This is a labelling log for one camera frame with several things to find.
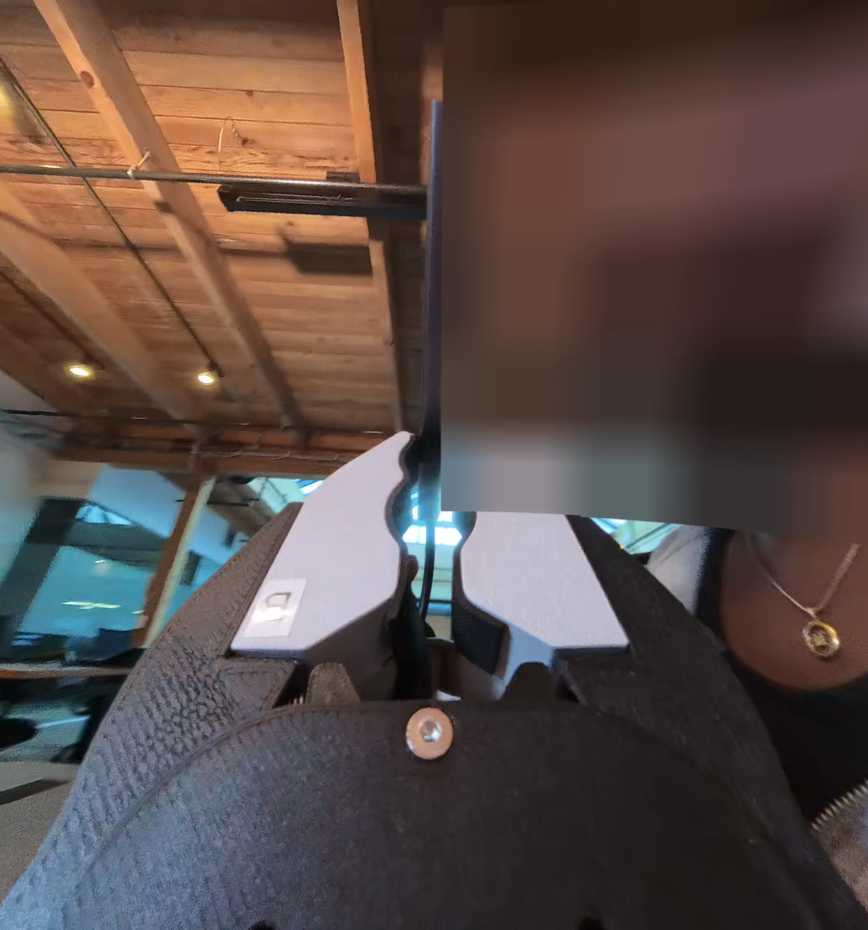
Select glass partition wall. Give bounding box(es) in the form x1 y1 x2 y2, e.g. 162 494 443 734
0 496 189 642

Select wooden support post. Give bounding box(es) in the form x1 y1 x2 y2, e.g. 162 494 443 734
138 476 218 649

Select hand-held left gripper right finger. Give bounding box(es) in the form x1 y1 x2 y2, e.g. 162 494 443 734
450 512 631 700

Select gold pendant necklace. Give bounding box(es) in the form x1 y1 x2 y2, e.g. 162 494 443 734
741 532 861 661

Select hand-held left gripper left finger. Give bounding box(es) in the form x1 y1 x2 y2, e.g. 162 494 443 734
229 432 432 702

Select person's neck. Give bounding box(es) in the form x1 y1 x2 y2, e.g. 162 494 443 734
719 530 868 690

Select black ceiling track fixture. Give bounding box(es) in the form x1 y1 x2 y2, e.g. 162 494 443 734
216 171 429 220

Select black shirt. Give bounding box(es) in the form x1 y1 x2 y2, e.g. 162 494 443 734
694 529 868 825

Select person in grey hoodie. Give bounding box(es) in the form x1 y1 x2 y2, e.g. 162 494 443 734
647 523 868 930

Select long wooden desk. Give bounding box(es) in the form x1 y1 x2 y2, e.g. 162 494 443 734
0 656 146 682

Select black ceiling pipe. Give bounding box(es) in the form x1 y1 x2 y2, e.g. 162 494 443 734
0 407 293 431

